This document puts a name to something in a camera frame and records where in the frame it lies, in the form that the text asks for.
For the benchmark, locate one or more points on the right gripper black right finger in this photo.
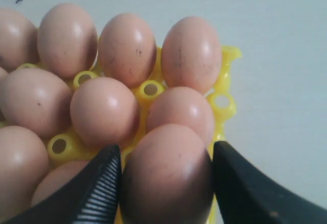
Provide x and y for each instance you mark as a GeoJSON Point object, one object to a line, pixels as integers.
{"type": "Point", "coordinates": [246, 195]}

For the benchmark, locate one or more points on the brown egg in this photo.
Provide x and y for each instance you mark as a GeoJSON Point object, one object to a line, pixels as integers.
{"type": "Point", "coordinates": [127, 49]}
{"type": "Point", "coordinates": [24, 163]}
{"type": "Point", "coordinates": [56, 179]}
{"type": "Point", "coordinates": [168, 178]}
{"type": "Point", "coordinates": [67, 40]}
{"type": "Point", "coordinates": [191, 55]}
{"type": "Point", "coordinates": [18, 40]}
{"type": "Point", "coordinates": [183, 106]}
{"type": "Point", "coordinates": [36, 99]}
{"type": "Point", "coordinates": [3, 74]}
{"type": "Point", "coordinates": [104, 111]}

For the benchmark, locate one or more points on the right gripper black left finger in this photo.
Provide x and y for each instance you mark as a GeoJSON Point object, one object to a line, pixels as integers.
{"type": "Point", "coordinates": [92, 196]}

